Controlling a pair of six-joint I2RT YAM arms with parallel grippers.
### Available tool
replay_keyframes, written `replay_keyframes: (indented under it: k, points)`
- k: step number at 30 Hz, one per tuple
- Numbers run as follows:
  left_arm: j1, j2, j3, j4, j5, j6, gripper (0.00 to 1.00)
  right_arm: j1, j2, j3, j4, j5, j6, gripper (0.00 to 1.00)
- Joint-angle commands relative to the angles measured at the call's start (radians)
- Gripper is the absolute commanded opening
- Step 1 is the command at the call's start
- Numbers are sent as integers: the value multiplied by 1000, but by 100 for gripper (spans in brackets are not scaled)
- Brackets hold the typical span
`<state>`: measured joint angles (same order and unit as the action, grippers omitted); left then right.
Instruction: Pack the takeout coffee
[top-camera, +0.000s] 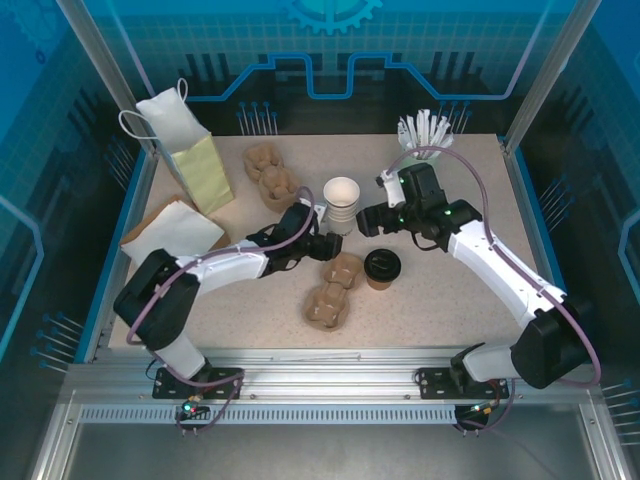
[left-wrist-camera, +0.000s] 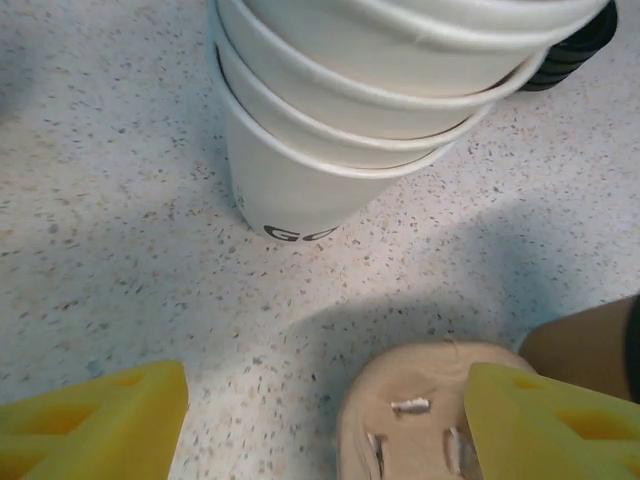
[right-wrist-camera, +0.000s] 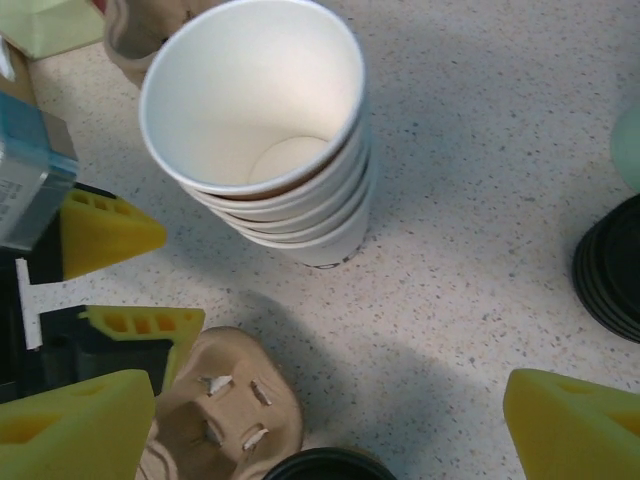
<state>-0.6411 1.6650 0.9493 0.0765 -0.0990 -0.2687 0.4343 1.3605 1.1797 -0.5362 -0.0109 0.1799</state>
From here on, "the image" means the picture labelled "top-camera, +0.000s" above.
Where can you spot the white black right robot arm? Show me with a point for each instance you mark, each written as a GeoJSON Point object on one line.
{"type": "Point", "coordinates": [500, 275]}

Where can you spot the aluminium frame post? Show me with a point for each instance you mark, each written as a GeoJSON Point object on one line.
{"type": "Point", "coordinates": [100, 60]}
{"type": "Point", "coordinates": [550, 65]}

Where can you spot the black plastic cup lid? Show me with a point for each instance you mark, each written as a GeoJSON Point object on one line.
{"type": "Point", "coordinates": [382, 263]}

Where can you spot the printed paper gift bag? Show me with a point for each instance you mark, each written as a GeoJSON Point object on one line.
{"type": "Point", "coordinates": [195, 160]}

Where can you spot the small LED circuit board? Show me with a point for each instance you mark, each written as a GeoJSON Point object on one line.
{"type": "Point", "coordinates": [190, 409]}
{"type": "Point", "coordinates": [481, 410]}

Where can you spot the white paper napkin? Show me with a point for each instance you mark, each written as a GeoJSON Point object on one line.
{"type": "Point", "coordinates": [175, 235]}

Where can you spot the white paper cup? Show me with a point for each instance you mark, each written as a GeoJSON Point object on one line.
{"type": "Point", "coordinates": [341, 209]}
{"type": "Point", "coordinates": [342, 227]}
{"type": "Point", "coordinates": [341, 214]}
{"type": "Point", "coordinates": [341, 218]}
{"type": "Point", "coordinates": [341, 192]}

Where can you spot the brown napkin stack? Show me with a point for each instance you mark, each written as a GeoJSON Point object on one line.
{"type": "Point", "coordinates": [152, 220]}

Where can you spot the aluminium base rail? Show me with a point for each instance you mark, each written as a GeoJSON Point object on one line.
{"type": "Point", "coordinates": [325, 375]}

